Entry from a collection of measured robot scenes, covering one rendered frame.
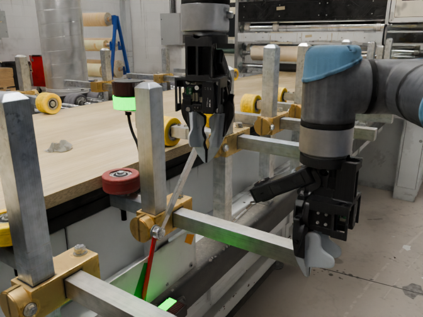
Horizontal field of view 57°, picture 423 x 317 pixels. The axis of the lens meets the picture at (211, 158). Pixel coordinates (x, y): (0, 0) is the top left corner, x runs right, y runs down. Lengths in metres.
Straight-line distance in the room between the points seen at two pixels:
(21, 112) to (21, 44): 8.97
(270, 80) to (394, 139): 2.28
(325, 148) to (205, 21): 0.25
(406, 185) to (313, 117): 2.72
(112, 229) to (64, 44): 3.79
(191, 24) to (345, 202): 0.34
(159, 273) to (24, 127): 0.40
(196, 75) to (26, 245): 0.33
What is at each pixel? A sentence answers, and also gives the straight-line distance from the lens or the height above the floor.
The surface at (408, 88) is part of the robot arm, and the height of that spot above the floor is 1.13.
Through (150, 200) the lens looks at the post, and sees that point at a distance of 0.73.
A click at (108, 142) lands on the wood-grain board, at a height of 0.90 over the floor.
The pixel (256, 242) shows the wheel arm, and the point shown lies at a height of 0.85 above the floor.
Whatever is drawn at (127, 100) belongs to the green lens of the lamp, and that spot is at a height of 1.08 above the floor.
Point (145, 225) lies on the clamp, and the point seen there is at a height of 0.86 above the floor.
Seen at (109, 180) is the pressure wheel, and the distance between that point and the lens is 0.83.
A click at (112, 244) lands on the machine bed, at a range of 1.00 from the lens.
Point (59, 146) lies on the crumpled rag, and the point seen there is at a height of 0.91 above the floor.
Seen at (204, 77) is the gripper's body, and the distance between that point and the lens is 0.58.
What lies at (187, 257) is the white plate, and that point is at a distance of 0.86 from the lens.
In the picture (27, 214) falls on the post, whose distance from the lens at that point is 0.56.
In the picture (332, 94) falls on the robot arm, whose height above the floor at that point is 1.12.
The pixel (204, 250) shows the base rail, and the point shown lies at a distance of 0.95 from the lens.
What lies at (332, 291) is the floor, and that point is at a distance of 2.08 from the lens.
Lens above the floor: 1.19
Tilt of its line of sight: 18 degrees down
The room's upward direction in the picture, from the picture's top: straight up
